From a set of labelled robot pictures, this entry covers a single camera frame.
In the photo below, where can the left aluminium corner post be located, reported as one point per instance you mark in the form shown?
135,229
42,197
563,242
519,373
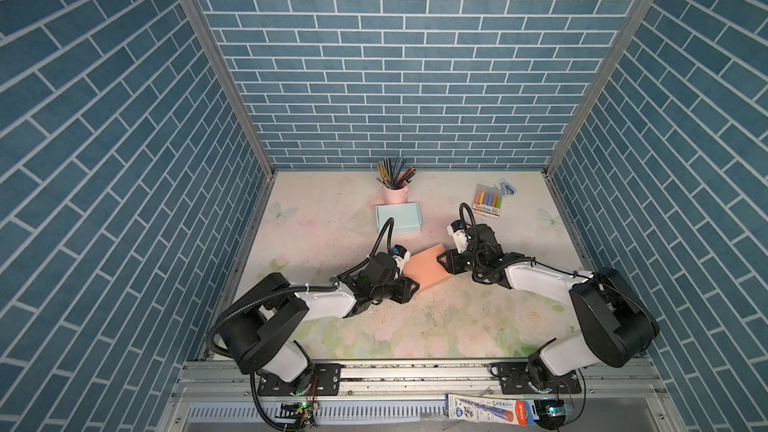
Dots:
209,45

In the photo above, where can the aluminium corner post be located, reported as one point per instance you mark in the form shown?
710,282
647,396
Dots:
620,43
209,45

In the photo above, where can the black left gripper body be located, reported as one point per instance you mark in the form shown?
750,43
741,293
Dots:
381,293

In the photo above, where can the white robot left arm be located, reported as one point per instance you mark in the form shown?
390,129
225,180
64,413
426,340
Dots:
256,330

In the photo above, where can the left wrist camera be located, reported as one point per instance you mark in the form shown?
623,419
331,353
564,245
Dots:
401,256

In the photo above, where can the pink metal pencil bucket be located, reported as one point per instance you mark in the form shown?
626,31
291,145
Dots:
395,196

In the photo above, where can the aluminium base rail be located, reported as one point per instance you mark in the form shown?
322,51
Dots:
430,379

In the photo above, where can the right aluminium corner post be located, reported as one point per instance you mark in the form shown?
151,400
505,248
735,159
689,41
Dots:
620,43

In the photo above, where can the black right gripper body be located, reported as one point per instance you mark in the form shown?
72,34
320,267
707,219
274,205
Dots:
476,263

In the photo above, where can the white toothpaste style box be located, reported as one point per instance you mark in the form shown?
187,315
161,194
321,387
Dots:
489,410

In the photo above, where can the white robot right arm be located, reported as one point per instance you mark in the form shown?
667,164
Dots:
613,323

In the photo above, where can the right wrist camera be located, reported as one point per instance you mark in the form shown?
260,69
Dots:
457,231

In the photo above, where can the pink paper box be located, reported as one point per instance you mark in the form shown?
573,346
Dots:
424,268

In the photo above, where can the bundle of coloured pencils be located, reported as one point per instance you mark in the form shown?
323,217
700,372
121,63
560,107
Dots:
395,173

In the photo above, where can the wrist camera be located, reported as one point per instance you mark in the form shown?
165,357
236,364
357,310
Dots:
457,231
401,256

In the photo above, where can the pack of coloured markers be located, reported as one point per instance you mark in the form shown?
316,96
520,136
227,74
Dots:
487,201

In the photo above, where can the light blue paper box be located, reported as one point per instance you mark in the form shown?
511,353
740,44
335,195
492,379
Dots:
407,217

